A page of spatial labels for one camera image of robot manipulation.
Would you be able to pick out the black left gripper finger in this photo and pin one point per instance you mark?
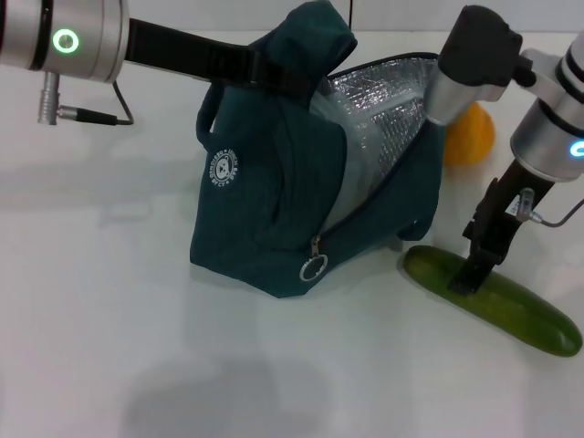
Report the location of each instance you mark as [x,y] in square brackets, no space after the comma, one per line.
[283,80]

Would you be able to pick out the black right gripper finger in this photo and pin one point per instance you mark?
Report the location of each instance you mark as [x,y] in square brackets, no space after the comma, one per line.
[472,274]

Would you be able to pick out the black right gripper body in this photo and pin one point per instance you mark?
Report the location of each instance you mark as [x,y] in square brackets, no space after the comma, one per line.
[502,219]

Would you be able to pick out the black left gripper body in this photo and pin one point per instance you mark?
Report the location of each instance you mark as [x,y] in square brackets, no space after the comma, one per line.
[182,52]

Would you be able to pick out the green cucumber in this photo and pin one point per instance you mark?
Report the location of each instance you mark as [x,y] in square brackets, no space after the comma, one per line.
[515,315]

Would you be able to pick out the orange yellow pear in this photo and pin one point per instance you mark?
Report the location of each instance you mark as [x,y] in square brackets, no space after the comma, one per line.
[470,141]

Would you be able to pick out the dark teal insulated lunch bag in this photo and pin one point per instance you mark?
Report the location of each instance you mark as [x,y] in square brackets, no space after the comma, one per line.
[255,205]

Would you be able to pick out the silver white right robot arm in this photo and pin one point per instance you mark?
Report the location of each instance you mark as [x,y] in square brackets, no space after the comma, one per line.
[547,132]

